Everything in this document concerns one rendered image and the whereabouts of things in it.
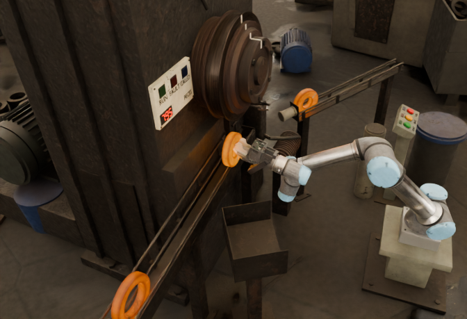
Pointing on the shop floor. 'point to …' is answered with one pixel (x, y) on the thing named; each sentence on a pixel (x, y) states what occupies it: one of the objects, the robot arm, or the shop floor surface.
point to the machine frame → (121, 101)
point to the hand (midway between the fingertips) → (232, 146)
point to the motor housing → (291, 146)
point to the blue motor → (295, 52)
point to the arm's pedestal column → (404, 279)
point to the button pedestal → (386, 197)
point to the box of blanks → (447, 46)
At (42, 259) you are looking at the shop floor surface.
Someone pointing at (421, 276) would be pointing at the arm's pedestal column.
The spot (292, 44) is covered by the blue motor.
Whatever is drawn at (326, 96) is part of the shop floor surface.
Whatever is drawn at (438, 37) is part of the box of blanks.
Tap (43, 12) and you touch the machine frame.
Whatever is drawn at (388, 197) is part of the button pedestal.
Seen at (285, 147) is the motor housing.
